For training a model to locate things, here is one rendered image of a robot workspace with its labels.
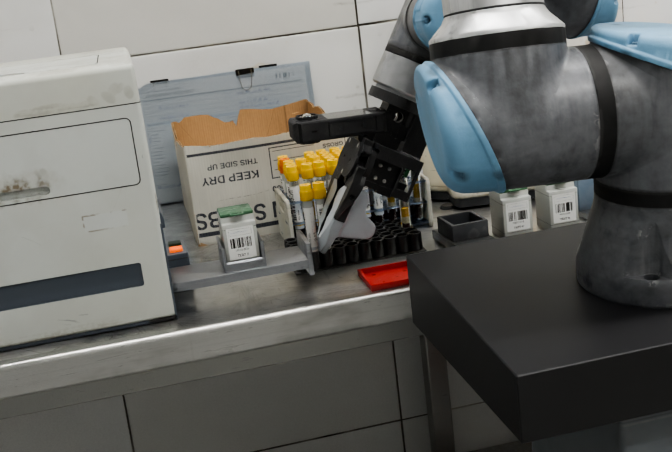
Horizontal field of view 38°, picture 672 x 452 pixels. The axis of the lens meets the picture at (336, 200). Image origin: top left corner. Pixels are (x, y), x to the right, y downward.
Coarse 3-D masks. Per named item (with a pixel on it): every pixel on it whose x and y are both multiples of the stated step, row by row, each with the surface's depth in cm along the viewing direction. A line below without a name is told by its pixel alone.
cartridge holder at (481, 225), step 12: (444, 216) 129; (456, 216) 129; (468, 216) 130; (480, 216) 127; (444, 228) 127; (456, 228) 124; (468, 228) 124; (480, 228) 125; (444, 240) 127; (456, 240) 124; (468, 240) 125; (480, 240) 124
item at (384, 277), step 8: (384, 264) 121; (392, 264) 121; (400, 264) 121; (360, 272) 119; (368, 272) 120; (376, 272) 120; (384, 272) 120; (392, 272) 119; (400, 272) 119; (368, 280) 116; (376, 280) 117; (384, 280) 117; (392, 280) 115; (400, 280) 115; (408, 280) 115; (376, 288) 114; (384, 288) 114
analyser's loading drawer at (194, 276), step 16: (304, 240) 117; (224, 256) 114; (272, 256) 119; (288, 256) 118; (304, 256) 117; (176, 272) 117; (192, 272) 116; (208, 272) 116; (224, 272) 115; (240, 272) 114; (256, 272) 115; (272, 272) 116; (176, 288) 113; (192, 288) 114
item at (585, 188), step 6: (582, 180) 132; (588, 180) 132; (576, 186) 132; (582, 186) 132; (588, 186) 132; (582, 192) 132; (588, 192) 133; (582, 198) 133; (588, 198) 133; (582, 204) 133; (588, 204) 133; (582, 210) 133; (588, 210) 133; (582, 216) 132
